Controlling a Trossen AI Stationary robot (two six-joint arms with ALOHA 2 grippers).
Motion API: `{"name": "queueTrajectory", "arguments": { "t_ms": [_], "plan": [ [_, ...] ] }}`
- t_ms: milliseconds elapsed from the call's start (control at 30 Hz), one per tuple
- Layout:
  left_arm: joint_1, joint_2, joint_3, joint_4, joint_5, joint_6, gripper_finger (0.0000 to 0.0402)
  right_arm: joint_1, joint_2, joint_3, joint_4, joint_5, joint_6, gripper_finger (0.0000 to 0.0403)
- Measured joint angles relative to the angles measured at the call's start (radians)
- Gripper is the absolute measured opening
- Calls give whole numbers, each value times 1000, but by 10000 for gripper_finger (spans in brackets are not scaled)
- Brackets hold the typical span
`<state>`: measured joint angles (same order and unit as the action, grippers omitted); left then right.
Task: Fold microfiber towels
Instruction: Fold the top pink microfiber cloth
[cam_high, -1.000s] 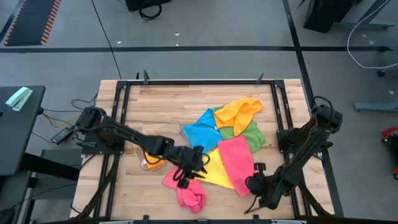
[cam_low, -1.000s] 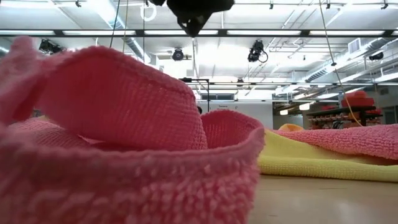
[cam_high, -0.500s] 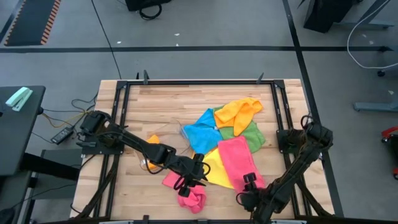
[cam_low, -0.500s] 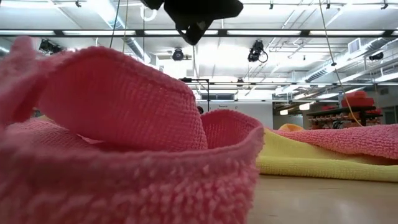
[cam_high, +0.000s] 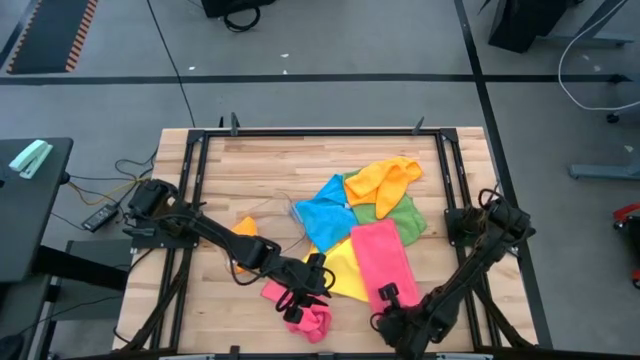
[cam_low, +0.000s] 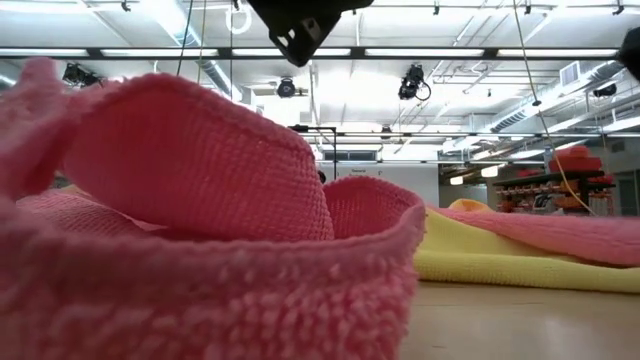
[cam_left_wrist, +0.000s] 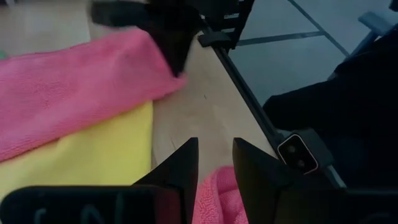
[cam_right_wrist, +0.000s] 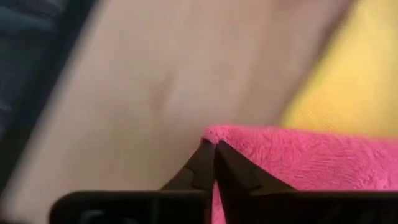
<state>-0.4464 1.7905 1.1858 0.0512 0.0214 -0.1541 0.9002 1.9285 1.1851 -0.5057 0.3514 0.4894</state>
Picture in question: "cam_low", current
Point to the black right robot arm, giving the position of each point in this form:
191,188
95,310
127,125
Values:
631,52

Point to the grey door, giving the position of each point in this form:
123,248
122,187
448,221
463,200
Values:
627,197

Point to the white vent grille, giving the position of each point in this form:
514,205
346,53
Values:
570,74

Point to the silver air duct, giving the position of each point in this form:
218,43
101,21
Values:
220,80

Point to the yellow microfiber towel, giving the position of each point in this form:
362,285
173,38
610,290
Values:
475,260

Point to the red storage bin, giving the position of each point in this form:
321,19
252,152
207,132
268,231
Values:
575,162

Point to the black ceiling spotlight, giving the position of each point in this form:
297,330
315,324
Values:
286,88
412,80
605,90
80,75

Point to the orange microfiber towel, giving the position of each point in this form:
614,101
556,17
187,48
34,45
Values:
470,205

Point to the black storage shelf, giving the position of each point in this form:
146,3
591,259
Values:
550,177

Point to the black overhead light bar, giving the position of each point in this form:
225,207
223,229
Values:
357,52

